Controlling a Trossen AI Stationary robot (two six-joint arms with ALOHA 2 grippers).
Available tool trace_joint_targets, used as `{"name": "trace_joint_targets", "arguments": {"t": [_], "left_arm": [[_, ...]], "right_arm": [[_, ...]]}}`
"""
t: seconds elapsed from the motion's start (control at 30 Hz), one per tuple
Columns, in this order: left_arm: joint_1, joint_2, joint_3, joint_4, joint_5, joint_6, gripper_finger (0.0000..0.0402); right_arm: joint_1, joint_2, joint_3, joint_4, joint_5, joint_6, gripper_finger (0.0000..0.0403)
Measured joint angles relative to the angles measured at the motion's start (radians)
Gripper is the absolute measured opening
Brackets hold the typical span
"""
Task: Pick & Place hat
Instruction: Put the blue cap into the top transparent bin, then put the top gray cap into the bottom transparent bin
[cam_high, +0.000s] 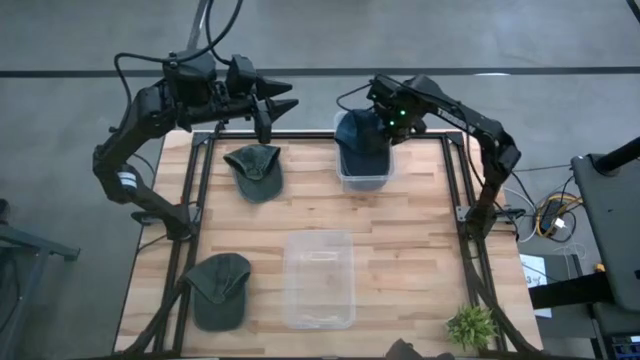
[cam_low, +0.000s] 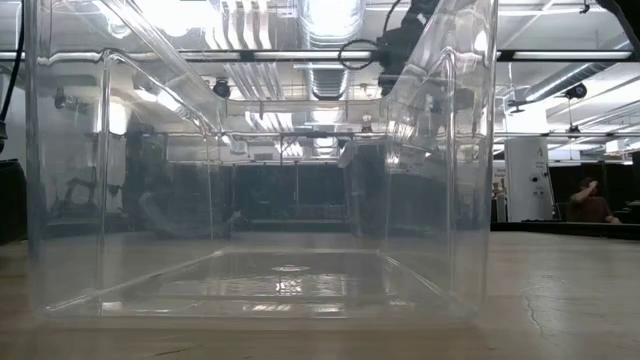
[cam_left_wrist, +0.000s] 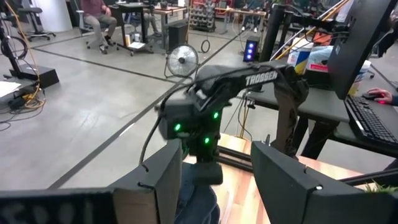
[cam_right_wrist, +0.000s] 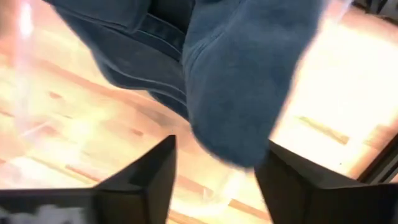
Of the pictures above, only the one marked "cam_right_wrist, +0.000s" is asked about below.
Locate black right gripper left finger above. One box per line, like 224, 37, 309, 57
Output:
0, 134, 177, 224

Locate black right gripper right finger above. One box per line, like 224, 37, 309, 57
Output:
254, 139, 398, 224

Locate medium blue baseball cap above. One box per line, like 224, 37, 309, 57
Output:
42, 0, 328, 169

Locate black aluminium table frame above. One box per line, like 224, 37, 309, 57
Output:
356, 133, 398, 185

